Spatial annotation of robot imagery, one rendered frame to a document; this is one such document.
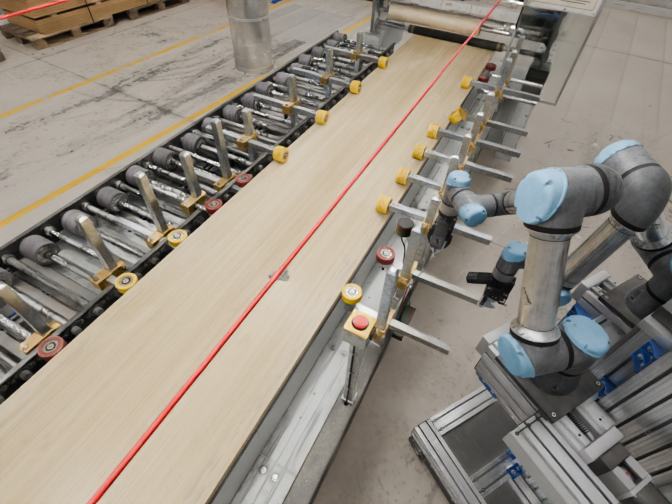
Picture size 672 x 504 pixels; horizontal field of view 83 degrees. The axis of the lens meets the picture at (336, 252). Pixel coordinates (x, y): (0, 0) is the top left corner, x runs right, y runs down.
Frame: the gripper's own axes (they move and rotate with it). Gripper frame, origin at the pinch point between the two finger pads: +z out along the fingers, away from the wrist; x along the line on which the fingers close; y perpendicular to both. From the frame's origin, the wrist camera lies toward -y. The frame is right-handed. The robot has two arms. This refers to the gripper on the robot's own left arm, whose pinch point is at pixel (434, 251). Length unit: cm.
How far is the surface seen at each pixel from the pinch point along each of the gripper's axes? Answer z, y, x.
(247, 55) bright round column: 77, 278, 307
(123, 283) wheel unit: 10, -66, 102
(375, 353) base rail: 30.5, -35.2, 6.5
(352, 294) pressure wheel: 10.2, -27.4, 22.0
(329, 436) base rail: 31, -72, 8
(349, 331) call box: -21, -60, 9
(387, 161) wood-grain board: 10, 62, 44
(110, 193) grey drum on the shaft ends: 15, -27, 156
